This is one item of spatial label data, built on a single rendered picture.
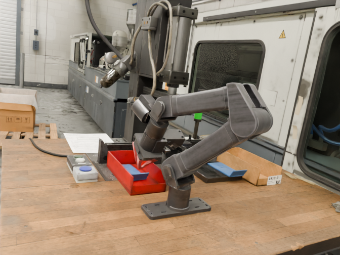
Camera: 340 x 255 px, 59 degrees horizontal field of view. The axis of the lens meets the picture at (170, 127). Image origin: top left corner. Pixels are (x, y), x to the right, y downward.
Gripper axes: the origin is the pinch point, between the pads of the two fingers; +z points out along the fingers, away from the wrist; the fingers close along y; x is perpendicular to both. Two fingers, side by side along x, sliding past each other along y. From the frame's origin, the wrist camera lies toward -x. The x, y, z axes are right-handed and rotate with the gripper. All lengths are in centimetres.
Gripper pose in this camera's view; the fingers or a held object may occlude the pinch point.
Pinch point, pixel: (139, 163)
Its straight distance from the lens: 99.7
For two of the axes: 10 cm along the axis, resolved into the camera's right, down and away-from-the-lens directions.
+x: -8.7, -0.2, -5.0
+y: -3.4, -7.1, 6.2
